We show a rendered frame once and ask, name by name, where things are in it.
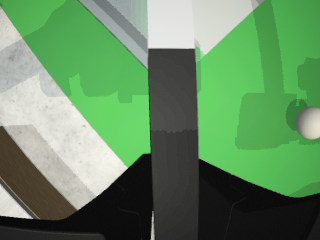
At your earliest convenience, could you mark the white ball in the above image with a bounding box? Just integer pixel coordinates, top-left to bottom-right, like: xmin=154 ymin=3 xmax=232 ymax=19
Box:
xmin=295 ymin=107 xmax=320 ymax=140

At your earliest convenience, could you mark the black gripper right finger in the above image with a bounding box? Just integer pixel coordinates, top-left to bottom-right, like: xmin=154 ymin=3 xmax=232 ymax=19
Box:
xmin=197 ymin=159 xmax=320 ymax=240

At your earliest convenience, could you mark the green putting mat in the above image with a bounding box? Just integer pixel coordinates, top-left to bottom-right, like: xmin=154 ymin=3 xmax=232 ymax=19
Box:
xmin=0 ymin=0 xmax=320 ymax=197

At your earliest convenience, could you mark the red putter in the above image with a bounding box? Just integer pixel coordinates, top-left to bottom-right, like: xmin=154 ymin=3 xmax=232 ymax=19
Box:
xmin=147 ymin=0 xmax=199 ymax=240

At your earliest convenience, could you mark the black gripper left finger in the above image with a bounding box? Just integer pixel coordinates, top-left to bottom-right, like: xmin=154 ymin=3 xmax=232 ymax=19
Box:
xmin=0 ymin=153 xmax=152 ymax=240

